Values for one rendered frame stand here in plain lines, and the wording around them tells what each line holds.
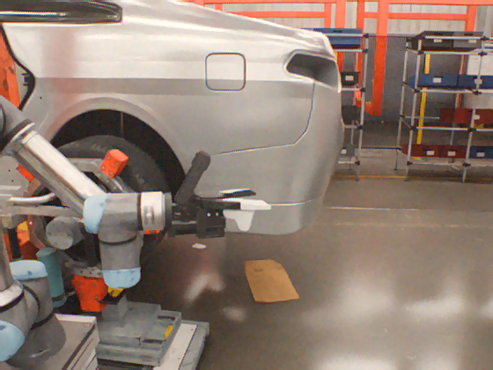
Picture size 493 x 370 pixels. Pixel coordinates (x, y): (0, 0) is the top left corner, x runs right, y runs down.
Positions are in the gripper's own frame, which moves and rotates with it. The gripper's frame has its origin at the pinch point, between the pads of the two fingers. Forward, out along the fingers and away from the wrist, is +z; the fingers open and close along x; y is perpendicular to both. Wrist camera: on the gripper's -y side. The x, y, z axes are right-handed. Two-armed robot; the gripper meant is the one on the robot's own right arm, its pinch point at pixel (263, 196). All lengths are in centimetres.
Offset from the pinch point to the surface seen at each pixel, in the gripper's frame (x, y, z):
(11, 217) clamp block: -79, 19, -83
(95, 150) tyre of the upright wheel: -97, -4, -53
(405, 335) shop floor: -109, 108, 109
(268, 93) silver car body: -84, -27, 20
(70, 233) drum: -80, 28, -61
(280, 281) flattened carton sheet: -182, 98, 51
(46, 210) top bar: -77, 17, -69
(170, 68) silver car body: -96, -38, -20
